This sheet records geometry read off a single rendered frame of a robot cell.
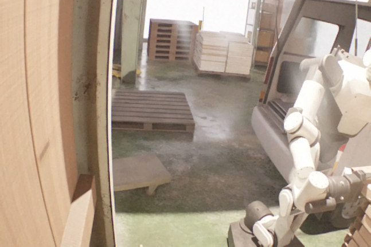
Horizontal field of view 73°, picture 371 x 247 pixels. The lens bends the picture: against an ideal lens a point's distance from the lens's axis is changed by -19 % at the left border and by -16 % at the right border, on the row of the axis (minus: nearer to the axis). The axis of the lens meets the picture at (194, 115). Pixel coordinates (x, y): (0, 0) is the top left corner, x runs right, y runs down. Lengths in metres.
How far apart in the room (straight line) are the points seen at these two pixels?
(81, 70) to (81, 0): 0.13
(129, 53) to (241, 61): 2.28
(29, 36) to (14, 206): 0.16
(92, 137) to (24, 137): 0.30
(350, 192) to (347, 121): 0.39
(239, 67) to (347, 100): 5.02
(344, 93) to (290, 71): 1.98
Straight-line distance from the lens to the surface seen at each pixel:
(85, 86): 0.55
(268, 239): 1.81
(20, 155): 0.29
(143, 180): 2.31
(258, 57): 7.83
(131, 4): 5.02
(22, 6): 0.28
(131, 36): 5.06
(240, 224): 2.05
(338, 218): 2.47
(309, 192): 0.85
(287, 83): 3.16
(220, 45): 5.89
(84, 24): 0.52
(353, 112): 1.23
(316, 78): 1.11
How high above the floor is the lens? 1.56
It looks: 23 degrees down
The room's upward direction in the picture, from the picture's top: 7 degrees clockwise
